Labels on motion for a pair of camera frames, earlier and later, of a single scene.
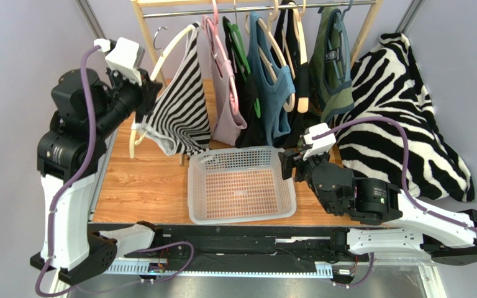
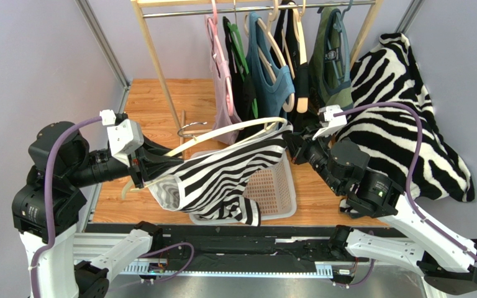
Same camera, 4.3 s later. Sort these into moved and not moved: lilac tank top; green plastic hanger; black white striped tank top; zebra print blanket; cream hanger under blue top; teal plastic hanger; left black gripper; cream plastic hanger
Moved: black white striped tank top; cream plastic hanger; left black gripper
Not moved: green plastic hanger; zebra print blanket; lilac tank top; teal plastic hanger; cream hanger under blue top
